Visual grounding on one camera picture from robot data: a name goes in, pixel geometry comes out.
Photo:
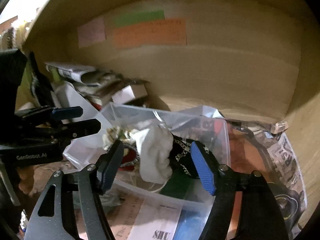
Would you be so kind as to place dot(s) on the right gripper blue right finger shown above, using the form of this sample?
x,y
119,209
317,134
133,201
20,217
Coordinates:
x,y
206,165

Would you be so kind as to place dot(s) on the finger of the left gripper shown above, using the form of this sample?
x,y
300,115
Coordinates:
x,y
59,114
79,129

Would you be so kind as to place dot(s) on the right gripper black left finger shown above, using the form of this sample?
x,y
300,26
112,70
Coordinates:
x,y
107,166

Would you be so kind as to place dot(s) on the black patterned-trim fabric pouch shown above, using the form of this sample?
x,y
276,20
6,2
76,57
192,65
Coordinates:
x,y
180,157

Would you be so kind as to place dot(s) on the floral yellow white scrunchie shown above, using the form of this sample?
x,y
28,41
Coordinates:
x,y
117,133

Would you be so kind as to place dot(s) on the white cloth drawstring pouch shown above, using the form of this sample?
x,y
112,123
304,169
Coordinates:
x,y
154,145

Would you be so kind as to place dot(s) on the clear plastic storage bin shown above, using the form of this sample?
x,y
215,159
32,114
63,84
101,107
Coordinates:
x,y
156,193

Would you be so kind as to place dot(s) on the yellow green sponge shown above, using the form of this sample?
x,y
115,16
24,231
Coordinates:
x,y
180,186

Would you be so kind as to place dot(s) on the person's hand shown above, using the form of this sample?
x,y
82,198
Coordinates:
x,y
26,179

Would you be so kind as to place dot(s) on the white paper sheet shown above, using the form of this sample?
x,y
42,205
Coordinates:
x,y
69,97

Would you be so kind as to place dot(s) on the orange car newspaper sheet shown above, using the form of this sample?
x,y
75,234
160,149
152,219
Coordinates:
x,y
261,193

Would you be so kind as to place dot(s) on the small white cardboard box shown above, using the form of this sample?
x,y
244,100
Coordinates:
x,y
129,93

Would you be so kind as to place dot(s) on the pink sticky note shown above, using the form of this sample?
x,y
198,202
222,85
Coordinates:
x,y
91,32

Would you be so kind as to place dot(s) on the green sticky note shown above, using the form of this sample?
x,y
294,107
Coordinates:
x,y
138,17

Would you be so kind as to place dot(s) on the orange sticky note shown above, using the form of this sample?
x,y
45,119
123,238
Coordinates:
x,y
158,32

